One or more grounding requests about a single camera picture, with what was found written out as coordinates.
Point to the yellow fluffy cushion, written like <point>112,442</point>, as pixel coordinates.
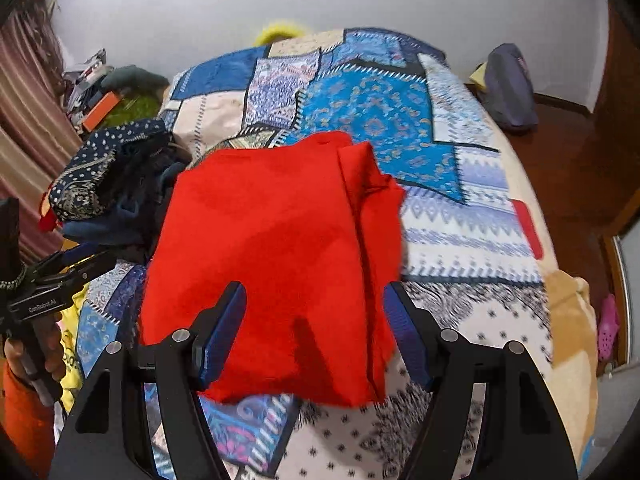
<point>272,30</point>

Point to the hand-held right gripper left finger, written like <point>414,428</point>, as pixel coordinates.
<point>222,340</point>

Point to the blue patchwork bedspread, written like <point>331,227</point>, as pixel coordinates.
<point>380,105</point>

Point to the dark grey bag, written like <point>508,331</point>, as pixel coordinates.
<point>507,90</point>

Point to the green fluffy mat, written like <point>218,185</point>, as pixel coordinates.
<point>142,107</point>

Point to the navy patterned folded cloth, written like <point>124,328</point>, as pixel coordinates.
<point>85,165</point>

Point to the person's left forearm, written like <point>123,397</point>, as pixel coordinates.
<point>25,420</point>

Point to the wooden door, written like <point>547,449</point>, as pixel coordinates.
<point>620,110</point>

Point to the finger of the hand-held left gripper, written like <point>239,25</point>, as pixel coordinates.
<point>95,265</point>
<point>75,255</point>

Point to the orange box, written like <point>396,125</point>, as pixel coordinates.
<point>100,110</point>

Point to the person's left hand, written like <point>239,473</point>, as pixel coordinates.
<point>55,345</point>

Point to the blue folded garment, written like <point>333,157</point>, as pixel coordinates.
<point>100,230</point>

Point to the black folded garment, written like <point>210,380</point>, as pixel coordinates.
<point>135,252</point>

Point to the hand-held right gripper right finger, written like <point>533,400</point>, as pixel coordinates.
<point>407,335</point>

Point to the red zip jacket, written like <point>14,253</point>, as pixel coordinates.
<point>280,240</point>

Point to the pink clog shoe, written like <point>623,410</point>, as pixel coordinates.
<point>607,330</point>

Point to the striped curtain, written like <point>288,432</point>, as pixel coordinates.
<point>30,110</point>

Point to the yellow printed shirt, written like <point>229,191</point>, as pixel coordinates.
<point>72,375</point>

